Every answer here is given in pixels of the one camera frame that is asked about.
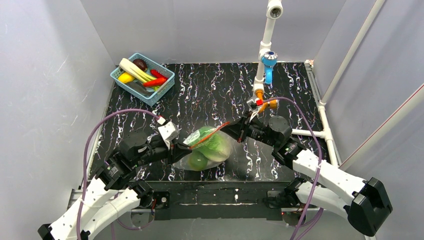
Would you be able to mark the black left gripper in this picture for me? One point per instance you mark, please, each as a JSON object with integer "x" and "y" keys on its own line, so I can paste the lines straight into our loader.
{"x": 172, "y": 149}

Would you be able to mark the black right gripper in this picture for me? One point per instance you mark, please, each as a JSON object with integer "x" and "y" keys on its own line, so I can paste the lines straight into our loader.
{"x": 245, "y": 127}

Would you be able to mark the green yellow mango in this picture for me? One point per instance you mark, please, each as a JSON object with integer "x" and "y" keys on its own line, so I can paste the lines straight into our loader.
{"x": 197, "y": 161}

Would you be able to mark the green lettuce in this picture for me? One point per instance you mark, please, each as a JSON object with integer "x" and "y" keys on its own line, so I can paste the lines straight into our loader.
{"x": 214, "y": 144}

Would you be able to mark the clear zip bag orange zipper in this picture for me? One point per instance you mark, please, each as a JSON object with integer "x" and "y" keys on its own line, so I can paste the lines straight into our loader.
{"x": 183, "y": 163}

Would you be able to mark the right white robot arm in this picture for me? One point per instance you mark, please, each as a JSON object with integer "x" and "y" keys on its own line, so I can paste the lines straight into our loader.
{"x": 365, "y": 204}

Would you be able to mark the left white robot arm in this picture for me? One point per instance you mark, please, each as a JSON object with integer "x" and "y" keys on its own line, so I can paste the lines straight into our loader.
{"x": 113, "y": 190}

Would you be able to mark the orange pipe fitting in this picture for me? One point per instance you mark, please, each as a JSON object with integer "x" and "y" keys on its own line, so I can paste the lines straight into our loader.
{"x": 272, "y": 104}

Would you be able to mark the blue plastic basket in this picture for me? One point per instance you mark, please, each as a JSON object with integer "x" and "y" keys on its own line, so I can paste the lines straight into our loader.
{"x": 155, "y": 94}

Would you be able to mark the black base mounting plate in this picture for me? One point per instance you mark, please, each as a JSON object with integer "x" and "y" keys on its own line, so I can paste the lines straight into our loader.
{"x": 222, "y": 200}

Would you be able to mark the blue pipe fitting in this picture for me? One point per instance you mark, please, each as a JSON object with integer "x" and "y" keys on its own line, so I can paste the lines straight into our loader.
{"x": 269, "y": 60}

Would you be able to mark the red chili pepper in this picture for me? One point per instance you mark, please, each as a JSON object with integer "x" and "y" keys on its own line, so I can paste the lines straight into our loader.
{"x": 155, "y": 83}

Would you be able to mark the white bun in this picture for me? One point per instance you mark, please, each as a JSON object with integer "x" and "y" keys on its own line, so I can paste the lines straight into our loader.
{"x": 135, "y": 71}

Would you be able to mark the yellow lemon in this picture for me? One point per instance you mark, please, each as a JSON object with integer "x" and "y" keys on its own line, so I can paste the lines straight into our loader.
{"x": 126, "y": 78}

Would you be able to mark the dark purple fruit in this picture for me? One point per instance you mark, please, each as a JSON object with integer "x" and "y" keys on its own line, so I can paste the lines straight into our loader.
{"x": 141, "y": 64}

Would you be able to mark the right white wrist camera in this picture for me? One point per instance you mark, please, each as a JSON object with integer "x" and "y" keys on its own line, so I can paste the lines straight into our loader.
{"x": 255, "y": 105}

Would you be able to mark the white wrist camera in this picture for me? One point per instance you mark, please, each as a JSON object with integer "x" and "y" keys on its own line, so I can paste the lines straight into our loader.
{"x": 255, "y": 105}
{"x": 168, "y": 131}

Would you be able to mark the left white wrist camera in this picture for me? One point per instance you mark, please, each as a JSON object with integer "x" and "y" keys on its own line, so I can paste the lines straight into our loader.
{"x": 168, "y": 131}

